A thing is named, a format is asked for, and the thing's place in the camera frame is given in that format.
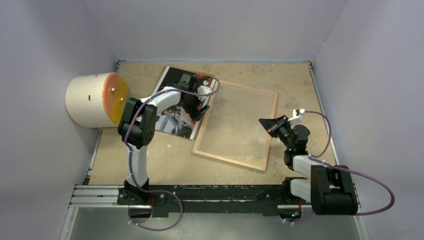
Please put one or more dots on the white cylinder with orange lid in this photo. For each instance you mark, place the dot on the white cylinder with orange lid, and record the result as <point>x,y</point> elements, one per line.
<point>98,100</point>

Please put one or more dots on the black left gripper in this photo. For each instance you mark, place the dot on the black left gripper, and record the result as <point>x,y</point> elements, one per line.
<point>191,112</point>

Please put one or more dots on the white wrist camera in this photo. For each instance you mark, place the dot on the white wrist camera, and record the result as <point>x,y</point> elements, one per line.
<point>204,90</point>
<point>297,116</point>

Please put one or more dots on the wooden picture frame with glass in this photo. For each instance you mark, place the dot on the wooden picture frame with glass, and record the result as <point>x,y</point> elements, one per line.
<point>230,130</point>

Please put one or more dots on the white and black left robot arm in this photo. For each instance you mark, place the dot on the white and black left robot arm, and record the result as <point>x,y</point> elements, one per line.
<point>137,129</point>

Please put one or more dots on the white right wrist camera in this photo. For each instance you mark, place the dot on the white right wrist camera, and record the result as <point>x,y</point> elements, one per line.
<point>297,116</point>

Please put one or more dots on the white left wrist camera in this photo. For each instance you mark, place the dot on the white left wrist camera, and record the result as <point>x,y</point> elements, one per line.
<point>204,90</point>

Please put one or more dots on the printed photo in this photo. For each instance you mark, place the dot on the printed photo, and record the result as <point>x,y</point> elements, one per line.
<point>174,120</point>

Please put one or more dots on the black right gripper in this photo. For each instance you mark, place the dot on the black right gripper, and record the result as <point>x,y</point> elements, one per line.
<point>270,124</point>

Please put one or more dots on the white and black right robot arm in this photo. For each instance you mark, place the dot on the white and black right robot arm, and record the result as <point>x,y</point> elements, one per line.
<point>329,189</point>

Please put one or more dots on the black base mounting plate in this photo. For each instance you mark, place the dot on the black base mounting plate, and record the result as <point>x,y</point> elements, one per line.
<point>225,208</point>

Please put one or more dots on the aluminium extrusion rail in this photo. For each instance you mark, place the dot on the aluminium extrusion rail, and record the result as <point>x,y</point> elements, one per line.
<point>116,195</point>

